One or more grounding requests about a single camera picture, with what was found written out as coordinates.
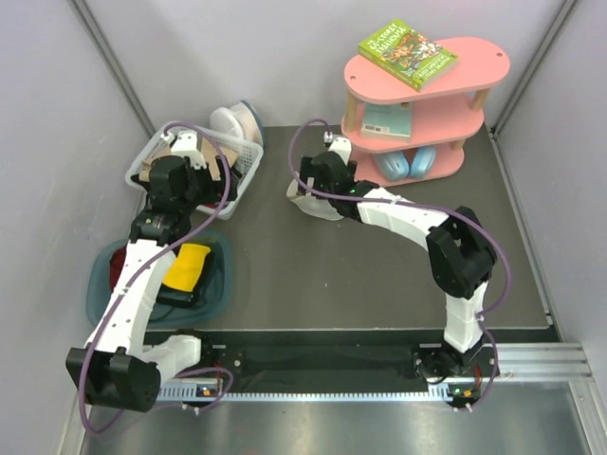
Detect white mesh laundry bag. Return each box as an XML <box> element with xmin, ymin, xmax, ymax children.
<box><xmin>285</xmin><ymin>180</ymin><xmax>342</xmax><ymax>222</ymax></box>

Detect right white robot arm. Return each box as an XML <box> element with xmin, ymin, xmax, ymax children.
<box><xmin>294</xmin><ymin>151</ymin><xmax>497</xmax><ymax>378</ymax></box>

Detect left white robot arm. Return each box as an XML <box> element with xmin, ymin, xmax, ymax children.
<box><xmin>65</xmin><ymin>155</ymin><xmax>236</xmax><ymax>412</ymax></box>

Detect beige folded cloth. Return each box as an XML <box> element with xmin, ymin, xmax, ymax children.
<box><xmin>137</xmin><ymin>136</ymin><xmax>241</xmax><ymax>184</ymax></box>

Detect white plastic basket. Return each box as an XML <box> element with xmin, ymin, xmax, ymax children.
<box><xmin>124</xmin><ymin>122</ymin><xmax>264</xmax><ymax>220</ymax></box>

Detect light blue headphones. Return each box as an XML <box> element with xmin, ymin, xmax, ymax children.
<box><xmin>373</xmin><ymin>146</ymin><xmax>437</xmax><ymax>181</ymax></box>

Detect pink three-tier shelf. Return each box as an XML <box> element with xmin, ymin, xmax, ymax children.
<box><xmin>341</xmin><ymin>37</ymin><xmax>510</xmax><ymax>187</ymax></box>

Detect teal book on shelf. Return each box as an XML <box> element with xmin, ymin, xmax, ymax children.
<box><xmin>360</xmin><ymin>103</ymin><xmax>413</xmax><ymax>141</ymax></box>

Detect yellow cloth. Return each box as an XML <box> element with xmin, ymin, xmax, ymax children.
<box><xmin>162</xmin><ymin>243</ymin><xmax>212</xmax><ymax>293</ymax></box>

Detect dark red knit cloth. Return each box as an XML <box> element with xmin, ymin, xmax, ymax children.
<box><xmin>109</xmin><ymin>246</ymin><xmax>126</xmax><ymax>291</ymax></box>

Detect teal plastic tub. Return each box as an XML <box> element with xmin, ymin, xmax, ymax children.
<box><xmin>85</xmin><ymin>230</ymin><xmax>233</xmax><ymax>330</ymax></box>

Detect green paperback book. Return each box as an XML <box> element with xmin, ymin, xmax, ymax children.
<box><xmin>358</xmin><ymin>19</ymin><xmax>459</xmax><ymax>92</ymax></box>

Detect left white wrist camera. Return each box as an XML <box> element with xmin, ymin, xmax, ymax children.
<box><xmin>161</xmin><ymin>130</ymin><xmax>207</xmax><ymax>170</ymax></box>

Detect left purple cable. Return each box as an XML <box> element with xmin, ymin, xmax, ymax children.
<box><xmin>78</xmin><ymin>121</ymin><xmax>234</xmax><ymax>435</ymax></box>

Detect purple cable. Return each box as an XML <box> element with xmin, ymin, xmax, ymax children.
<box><xmin>78</xmin><ymin>121</ymin><xmax>234</xmax><ymax>435</ymax></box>
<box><xmin>288</xmin><ymin>118</ymin><xmax>514</xmax><ymax>412</ymax></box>

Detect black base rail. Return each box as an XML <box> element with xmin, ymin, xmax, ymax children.
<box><xmin>182</xmin><ymin>330</ymin><xmax>495</xmax><ymax>395</ymax></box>

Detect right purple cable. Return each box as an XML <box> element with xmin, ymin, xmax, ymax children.
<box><xmin>288</xmin><ymin>118</ymin><xmax>514</xmax><ymax>412</ymax></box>

